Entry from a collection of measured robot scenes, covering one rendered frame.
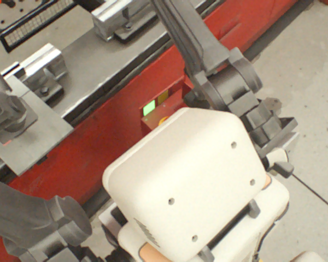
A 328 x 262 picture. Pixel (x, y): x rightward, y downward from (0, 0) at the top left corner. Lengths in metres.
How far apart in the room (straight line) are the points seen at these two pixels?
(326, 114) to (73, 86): 1.56
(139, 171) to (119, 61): 0.80
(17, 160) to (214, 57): 0.55
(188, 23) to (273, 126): 0.26
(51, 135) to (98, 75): 0.33
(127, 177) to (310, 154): 1.74
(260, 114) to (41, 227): 0.44
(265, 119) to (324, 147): 1.52
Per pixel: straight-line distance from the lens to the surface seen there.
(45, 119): 1.05
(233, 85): 0.74
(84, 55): 1.33
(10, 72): 1.19
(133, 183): 0.52
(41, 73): 1.22
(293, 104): 2.35
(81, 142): 1.37
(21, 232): 0.57
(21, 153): 1.02
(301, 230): 2.03
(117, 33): 1.34
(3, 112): 0.72
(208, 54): 0.76
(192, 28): 0.77
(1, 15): 1.02
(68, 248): 0.62
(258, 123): 0.75
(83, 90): 1.24
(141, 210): 0.51
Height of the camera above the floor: 1.86
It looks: 60 degrees down
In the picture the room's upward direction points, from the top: 1 degrees counter-clockwise
